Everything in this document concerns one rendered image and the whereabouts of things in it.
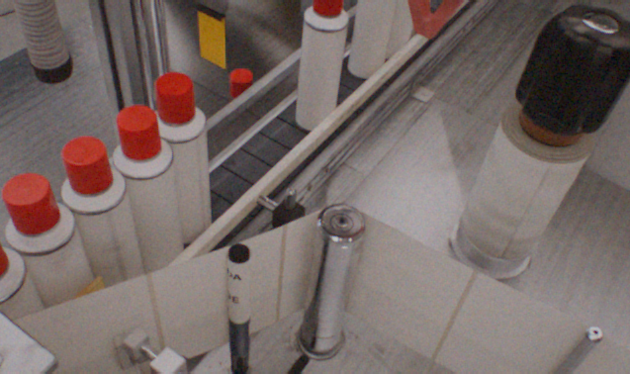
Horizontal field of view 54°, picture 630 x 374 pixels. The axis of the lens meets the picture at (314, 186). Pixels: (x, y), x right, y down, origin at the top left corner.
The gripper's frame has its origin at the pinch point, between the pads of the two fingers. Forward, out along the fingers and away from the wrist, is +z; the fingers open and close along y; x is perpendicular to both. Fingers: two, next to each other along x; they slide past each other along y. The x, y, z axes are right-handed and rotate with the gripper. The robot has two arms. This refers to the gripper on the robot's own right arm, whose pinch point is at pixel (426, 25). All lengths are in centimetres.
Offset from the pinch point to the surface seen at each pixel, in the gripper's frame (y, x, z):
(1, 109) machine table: -6, 55, 36
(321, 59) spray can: 13.6, 16.5, 18.7
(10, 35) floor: 66, 182, 118
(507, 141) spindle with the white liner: 7.8, -7.5, 12.8
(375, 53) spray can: 27.9, 16.5, 25.7
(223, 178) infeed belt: 0.2, 20.3, 30.7
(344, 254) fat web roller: -11.6, -2.4, 13.8
